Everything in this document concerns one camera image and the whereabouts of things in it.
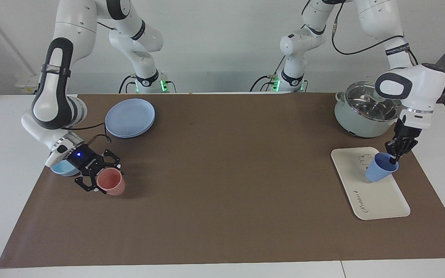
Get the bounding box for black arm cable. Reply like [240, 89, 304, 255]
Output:
[331, 12, 419, 66]
[62, 123, 111, 144]

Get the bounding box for blue round plate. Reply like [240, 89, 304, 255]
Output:
[105, 98, 156, 139]

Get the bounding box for pink plastic cup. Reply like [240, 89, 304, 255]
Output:
[96, 168, 126, 196]

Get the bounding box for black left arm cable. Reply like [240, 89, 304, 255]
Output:
[331, 12, 419, 66]

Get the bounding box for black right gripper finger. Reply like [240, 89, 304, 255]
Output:
[75, 174, 105, 193]
[101, 150, 122, 168]

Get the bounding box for brown table mat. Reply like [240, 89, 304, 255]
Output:
[0, 93, 445, 268]

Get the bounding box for black left base cable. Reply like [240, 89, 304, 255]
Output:
[250, 58, 285, 92]

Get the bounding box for white wall power strip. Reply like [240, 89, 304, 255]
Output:
[16, 75, 41, 94]

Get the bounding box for light blue bowl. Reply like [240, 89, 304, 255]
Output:
[51, 160, 81, 177]

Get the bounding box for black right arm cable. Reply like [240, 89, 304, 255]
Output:
[62, 123, 111, 144]

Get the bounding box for blue plastic cup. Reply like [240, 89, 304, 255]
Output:
[365, 152, 399, 183]

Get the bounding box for cream rectangular rabbit tray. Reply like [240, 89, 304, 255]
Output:
[331, 147, 411, 220]

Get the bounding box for black right base cable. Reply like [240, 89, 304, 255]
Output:
[119, 75, 136, 93]

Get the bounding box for black base cable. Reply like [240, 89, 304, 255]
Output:
[250, 58, 285, 92]
[119, 75, 136, 93]

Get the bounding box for pale green cooking pot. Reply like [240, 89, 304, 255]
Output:
[334, 81, 404, 138]

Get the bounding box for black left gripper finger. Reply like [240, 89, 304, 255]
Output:
[399, 138, 418, 159]
[386, 139, 400, 164]

